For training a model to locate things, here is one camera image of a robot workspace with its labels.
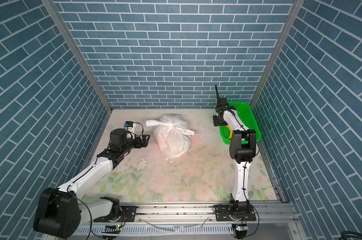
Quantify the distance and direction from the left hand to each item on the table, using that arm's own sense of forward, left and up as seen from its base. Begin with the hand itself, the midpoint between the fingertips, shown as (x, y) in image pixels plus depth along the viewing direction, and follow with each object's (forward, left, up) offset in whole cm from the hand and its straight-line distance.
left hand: (143, 135), depth 85 cm
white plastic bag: (+4, -16, -6) cm, 18 cm away
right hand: (+17, -48, -7) cm, 51 cm away
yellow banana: (+11, -56, -13) cm, 59 cm away
